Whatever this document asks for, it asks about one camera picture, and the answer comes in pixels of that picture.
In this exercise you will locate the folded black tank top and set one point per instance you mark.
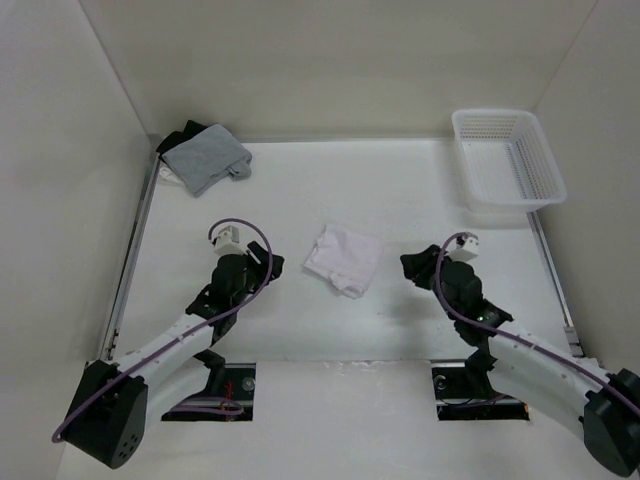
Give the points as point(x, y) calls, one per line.
point(175, 138)

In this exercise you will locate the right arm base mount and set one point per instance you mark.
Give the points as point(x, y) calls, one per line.
point(463, 392)

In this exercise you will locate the folded white tank top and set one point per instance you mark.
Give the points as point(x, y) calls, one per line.
point(167, 177)

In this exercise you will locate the white plastic basket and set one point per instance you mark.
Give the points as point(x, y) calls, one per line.
point(505, 161)

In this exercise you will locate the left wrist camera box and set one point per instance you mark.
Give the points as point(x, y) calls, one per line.
point(227, 241)

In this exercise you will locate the folded grey tank top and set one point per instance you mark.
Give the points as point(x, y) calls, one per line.
point(207, 158)

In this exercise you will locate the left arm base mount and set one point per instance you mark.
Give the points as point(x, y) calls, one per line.
point(227, 396)

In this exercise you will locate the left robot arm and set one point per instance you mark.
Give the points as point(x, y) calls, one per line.
point(116, 401)

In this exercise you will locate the white tank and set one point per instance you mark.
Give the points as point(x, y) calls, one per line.
point(345, 259)
point(167, 177)

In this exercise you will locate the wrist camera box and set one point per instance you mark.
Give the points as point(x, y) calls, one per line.
point(467, 248)
point(227, 241)

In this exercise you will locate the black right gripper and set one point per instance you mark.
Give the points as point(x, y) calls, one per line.
point(420, 263)

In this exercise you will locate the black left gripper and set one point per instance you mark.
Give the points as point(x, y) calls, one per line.
point(261, 257)

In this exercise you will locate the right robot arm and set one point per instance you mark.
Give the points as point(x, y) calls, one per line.
point(599, 407)

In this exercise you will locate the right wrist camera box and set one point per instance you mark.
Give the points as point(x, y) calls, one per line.
point(467, 248)

